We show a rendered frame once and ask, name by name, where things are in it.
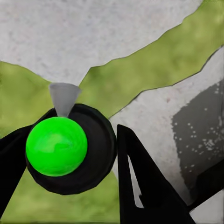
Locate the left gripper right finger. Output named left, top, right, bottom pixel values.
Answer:
left=117, top=124, right=196, bottom=224

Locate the insectifuge atomizer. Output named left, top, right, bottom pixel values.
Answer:
left=24, top=82, right=117, bottom=196

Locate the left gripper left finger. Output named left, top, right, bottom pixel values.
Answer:
left=0, top=125, right=33, bottom=218

